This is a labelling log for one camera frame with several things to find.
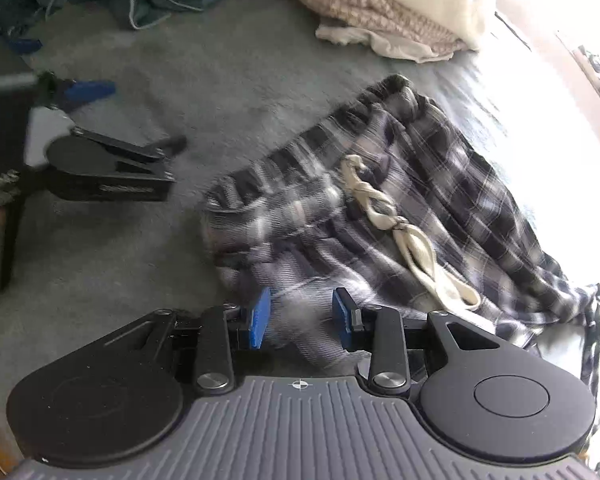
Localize pink patterned garment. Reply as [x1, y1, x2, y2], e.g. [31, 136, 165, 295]
[295, 0, 468, 56]

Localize white garment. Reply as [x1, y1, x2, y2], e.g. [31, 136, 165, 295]
[315, 20, 461, 65]

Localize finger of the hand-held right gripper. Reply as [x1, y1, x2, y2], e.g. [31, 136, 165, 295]
[70, 129, 188, 162]
[35, 72, 117, 111]

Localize black crumpled object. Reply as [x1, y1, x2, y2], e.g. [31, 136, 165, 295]
[577, 46, 600, 97]

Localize black white plaid pants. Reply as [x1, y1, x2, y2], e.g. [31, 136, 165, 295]
[200, 74, 600, 411]

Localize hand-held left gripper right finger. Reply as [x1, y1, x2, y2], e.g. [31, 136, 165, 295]
[332, 287, 502, 396]

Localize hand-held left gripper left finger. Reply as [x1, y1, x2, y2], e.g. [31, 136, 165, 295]
[100, 287, 272, 396]

